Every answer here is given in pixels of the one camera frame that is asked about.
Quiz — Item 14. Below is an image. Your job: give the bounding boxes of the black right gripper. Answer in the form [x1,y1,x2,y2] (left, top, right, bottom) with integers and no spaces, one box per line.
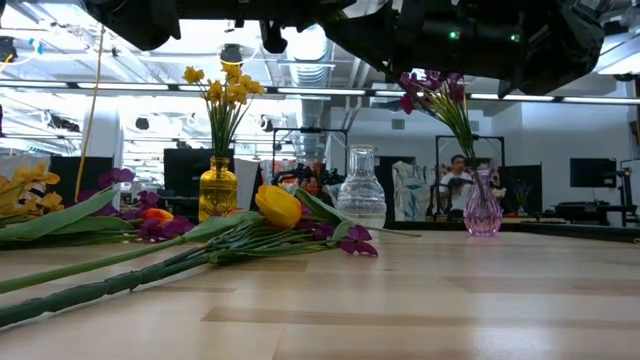
[319,12,404,71]

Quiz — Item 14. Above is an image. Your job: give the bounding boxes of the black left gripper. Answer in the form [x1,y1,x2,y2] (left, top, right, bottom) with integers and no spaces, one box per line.
[258,19,290,55]

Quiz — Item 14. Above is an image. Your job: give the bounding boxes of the purple artificial flower bunch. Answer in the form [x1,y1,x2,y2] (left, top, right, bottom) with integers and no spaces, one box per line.
[398,69,477,174]
[77,167,196,240]
[0,219,380,329]

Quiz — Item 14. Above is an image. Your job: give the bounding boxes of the yellow artificial flower bunch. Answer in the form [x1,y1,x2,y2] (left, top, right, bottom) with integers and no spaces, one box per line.
[182,62,266,159]
[0,162,65,219]

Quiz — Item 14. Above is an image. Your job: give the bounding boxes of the amber glass vase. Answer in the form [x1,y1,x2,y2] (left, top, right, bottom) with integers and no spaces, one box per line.
[198,155,239,224]

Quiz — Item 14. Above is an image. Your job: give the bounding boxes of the clear glass vase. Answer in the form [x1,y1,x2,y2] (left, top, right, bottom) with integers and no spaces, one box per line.
[335,144,388,232]

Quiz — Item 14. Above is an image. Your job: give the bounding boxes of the pink glass vase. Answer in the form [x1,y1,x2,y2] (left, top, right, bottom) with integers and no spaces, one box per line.
[462,168,504,238]

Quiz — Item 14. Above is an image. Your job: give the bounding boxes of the blue potted flowers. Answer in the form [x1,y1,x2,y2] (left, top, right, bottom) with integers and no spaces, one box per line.
[510,182,532,214]

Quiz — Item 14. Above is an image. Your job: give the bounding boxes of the long ceiling light strip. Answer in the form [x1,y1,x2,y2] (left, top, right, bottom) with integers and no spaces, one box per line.
[469,92,556,103]
[77,82,170,92]
[562,96,640,106]
[277,87,367,97]

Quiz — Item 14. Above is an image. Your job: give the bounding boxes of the floral patterned cloth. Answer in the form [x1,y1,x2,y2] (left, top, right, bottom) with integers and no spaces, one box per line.
[269,159,301,182]

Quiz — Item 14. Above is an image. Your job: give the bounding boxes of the white teal patterned cloth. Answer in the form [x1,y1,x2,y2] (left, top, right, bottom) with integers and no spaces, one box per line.
[391,160,432,222]

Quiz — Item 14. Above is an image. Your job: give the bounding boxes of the black monitor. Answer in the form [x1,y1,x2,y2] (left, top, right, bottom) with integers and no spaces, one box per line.
[163,148,235,201]
[49,156,114,206]
[569,158,618,189]
[498,164,544,215]

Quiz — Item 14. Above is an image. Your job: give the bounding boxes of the white pillar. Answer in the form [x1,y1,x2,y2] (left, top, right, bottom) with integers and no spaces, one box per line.
[82,112,125,166]

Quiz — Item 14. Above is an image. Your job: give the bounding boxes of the black desk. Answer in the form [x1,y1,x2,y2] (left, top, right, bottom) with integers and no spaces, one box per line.
[552,201,640,227]

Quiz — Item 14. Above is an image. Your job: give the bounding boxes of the black ceiling camera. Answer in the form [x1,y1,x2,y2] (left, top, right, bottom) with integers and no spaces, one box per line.
[219,43,244,65]

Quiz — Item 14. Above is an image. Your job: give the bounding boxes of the silver ventilation duct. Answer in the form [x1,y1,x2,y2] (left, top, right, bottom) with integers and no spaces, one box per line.
[287,24,334,151]

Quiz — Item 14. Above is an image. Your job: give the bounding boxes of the black background rig frame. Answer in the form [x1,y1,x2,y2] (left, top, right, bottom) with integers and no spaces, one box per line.
[434,134,506,171]
[271,127,350,176]

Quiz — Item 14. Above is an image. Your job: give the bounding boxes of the long yellow cable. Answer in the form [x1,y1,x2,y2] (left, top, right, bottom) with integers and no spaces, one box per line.
[73,24,107,202]

